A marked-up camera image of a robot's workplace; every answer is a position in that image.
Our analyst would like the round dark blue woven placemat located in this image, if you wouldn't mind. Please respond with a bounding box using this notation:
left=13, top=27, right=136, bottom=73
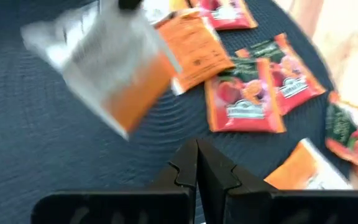
left=0, top=0, right=352, bottom=224

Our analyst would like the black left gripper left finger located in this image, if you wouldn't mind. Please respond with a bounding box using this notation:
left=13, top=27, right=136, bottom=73
left=31, top=139, right=198, bottom=224

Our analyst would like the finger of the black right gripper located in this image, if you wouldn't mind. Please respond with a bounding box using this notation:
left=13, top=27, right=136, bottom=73
left=118, top=0, right=144, bottom=11

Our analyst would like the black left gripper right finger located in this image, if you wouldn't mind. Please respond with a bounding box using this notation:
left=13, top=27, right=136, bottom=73
left=197, top=139, right=358, bottom=224

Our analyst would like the white orange Tazo tea packet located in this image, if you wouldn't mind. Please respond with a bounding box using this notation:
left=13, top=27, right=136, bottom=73
left=19, top=0, right=183, bottom=141
left=168, top=0, right=193, bottom=12
left=264, top=138, right=354, bottom=190
left=155, top=8, right=236, bottom=96

